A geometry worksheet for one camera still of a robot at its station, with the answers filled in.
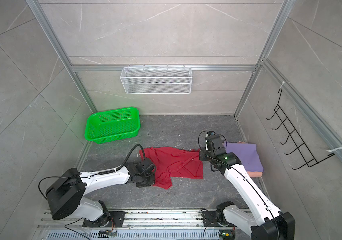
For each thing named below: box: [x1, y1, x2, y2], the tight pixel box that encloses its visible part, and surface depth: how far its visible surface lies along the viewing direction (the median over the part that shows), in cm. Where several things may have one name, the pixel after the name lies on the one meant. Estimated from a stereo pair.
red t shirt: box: [139, 146, 204, 190], surface depth 91 cm
